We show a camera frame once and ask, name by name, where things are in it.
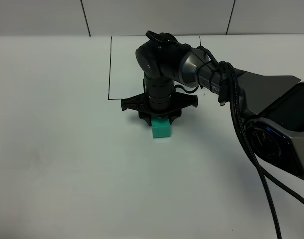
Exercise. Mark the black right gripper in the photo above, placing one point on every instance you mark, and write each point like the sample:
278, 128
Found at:
159, 100

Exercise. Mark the teal cube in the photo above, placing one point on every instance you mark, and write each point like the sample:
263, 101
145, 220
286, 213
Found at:
160, 127

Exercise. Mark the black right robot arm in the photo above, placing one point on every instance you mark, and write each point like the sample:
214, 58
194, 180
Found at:
271, 108

